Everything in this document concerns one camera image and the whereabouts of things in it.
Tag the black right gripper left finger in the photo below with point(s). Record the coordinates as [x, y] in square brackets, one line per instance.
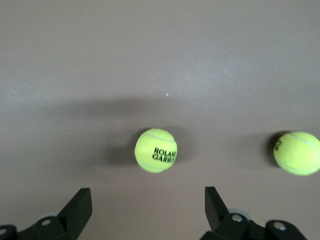
[62, 225]

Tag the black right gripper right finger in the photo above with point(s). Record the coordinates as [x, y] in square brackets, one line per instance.
[235, 227]

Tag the yellow tennis ball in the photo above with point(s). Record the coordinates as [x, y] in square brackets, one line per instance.
[150, 147]
[297, 155]

